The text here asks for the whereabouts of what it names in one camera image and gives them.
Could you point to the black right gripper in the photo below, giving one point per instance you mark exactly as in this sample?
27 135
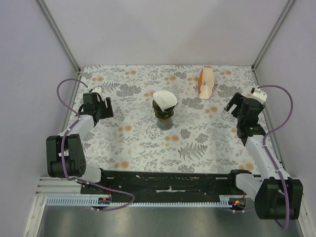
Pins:
237 99

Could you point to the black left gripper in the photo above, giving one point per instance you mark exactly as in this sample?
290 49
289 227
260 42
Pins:
108 112

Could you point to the green glass coffee dripper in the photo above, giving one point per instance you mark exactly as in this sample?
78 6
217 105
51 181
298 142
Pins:
160 114

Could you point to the white paper coffee filter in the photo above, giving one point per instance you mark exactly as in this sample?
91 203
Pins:
164 99

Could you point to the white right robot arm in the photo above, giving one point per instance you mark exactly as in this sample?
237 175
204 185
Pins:
276 196

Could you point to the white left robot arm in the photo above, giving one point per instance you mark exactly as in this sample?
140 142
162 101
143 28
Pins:
64 152

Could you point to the floral patterned tablecloth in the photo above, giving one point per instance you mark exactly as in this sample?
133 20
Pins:
203 137

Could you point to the grey glass server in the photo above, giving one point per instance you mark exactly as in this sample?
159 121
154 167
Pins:
164 124

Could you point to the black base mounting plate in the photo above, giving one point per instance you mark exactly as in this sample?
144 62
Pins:
168 187

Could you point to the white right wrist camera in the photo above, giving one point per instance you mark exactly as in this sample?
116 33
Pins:
258 94

